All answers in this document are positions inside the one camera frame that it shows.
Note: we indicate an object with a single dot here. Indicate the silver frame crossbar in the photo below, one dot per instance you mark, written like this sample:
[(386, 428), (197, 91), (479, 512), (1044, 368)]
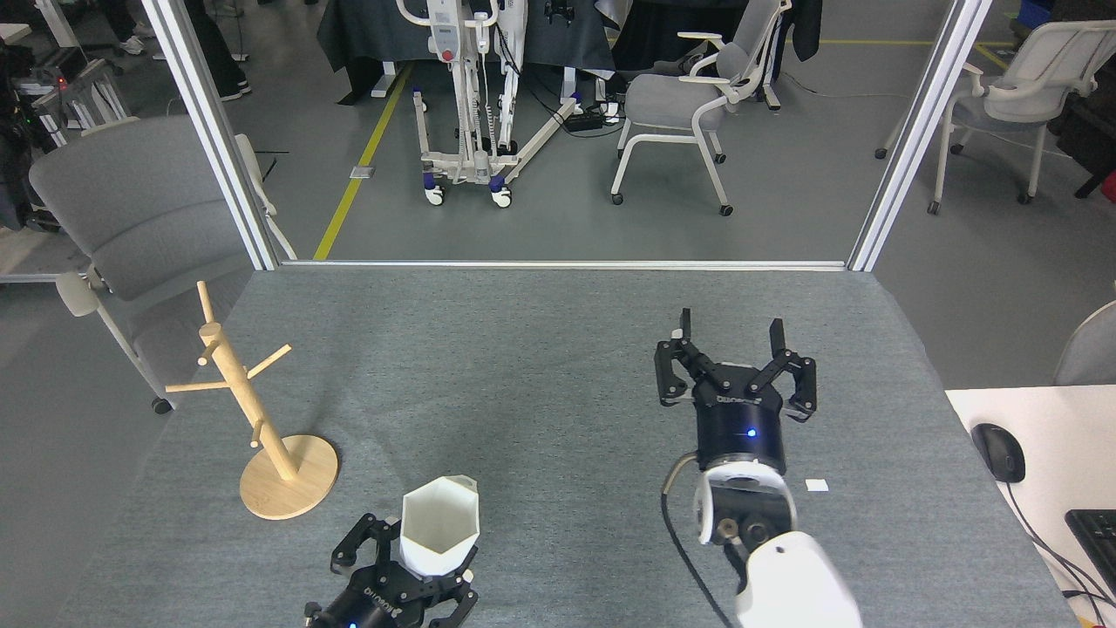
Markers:
[(567, 264)]

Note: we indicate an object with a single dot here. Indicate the grey chair with armrests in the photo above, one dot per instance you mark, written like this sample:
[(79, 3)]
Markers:
[(671, 100)]

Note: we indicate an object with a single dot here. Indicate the white desk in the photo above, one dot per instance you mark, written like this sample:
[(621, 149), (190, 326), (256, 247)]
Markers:
[(1064, 436)]

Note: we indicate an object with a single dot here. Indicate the black keyboard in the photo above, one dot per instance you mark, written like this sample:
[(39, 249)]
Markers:
[(1100, 541)]

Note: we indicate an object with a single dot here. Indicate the grey chair backrest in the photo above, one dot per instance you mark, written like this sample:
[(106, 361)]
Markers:
[(1090, 353)]

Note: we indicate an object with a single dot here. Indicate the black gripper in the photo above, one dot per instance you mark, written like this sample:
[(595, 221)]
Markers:
[(375, 609), (741, 432)]

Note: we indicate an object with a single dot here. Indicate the black power strip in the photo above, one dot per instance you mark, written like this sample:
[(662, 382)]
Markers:
[(584, 120)]

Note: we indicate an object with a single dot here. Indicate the person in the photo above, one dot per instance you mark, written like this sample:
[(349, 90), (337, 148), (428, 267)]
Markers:
[(218, 52), (132, 45)]

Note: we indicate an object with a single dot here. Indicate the black computer mouse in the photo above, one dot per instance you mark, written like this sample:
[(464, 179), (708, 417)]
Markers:
[(998, 452)]

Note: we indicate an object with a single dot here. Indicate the silver frame post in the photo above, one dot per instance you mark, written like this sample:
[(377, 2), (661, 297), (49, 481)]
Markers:
[(915, 131), (209, 113)]

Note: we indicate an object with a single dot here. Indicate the white hexagonal cup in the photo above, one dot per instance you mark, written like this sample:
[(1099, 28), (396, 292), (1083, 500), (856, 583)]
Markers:
[(440, 528)]

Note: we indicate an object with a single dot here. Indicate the white stand on wheels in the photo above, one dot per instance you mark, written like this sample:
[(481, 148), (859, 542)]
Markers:
[(475, 166)]

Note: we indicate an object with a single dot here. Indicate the large grey chair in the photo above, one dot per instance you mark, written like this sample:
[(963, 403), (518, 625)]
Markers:
[(139, 209)]

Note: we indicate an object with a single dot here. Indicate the equipment cart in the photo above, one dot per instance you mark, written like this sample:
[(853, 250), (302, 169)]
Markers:
[(70, 96)]

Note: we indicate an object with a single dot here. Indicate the white mesh-back chair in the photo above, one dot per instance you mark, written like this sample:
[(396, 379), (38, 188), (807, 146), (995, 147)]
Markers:
[(1011, 92)]

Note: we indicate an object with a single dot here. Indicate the dark cloth covered table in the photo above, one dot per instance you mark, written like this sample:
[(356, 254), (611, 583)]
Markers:
[(366, 35)]

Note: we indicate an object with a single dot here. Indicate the wooden cup rack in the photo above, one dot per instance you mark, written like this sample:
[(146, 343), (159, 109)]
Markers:
[(237, 379)]

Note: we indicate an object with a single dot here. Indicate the metal floor plate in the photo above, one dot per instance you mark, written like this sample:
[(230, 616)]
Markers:
[(362, 172)]

